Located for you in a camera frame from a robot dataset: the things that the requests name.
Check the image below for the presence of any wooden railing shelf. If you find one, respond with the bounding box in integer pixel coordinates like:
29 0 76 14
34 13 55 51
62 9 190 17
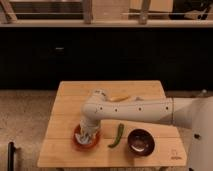
0 0 213 28

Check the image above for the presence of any red bowl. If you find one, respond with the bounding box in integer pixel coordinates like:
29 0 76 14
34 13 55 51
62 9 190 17
73 125 100 150

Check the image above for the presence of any light grey towel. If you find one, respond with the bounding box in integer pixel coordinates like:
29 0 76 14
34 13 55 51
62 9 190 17
75 133 96 145

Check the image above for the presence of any black object at floor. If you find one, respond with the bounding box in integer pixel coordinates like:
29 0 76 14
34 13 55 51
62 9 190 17
7 142 16 171

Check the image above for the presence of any dark brown bowl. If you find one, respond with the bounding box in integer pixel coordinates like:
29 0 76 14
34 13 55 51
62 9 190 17
127 129 155 156

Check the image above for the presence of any green chili pepper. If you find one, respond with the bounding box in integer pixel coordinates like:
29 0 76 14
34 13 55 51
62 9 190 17
108 123 124 148

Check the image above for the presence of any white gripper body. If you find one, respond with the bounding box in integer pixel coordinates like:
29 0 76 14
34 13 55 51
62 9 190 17
80 117 100 135

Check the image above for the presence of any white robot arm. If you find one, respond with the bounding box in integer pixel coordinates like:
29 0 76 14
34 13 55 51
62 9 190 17
77 90 213 171

